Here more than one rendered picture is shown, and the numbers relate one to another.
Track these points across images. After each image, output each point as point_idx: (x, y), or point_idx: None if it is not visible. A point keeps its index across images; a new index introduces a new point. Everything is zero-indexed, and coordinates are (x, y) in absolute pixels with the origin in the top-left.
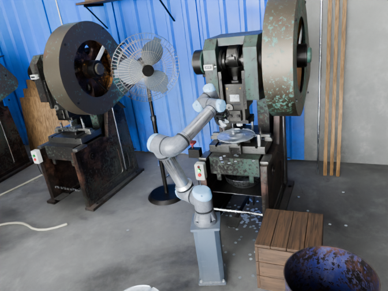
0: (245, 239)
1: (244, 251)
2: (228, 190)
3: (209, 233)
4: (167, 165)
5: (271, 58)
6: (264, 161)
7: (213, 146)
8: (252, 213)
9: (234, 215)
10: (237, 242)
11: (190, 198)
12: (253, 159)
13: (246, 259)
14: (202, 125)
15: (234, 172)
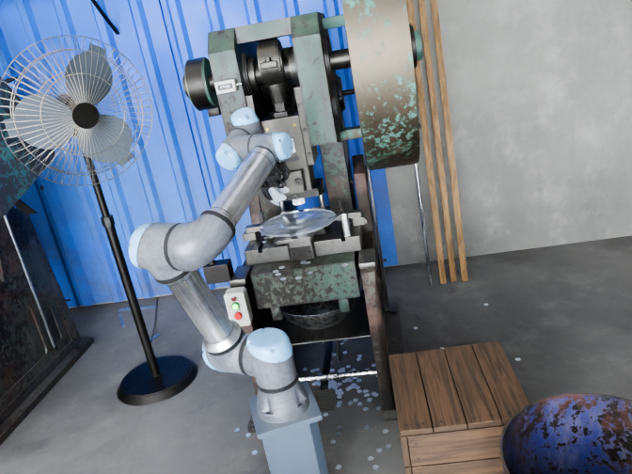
0: (350, 431)
1: (356, 454)
2: (296, 339)
3: (300, 432)
4: (184, 294)
5: (367, 39)
6: (366, 261)
7: (254, 253)
8: (353, 373)
9: (310, 387)
10: (336, 439)
11: (245, 362)
12: (342, 261)
13: (367, 470)
14: (255, 188)
15: (308, 296)
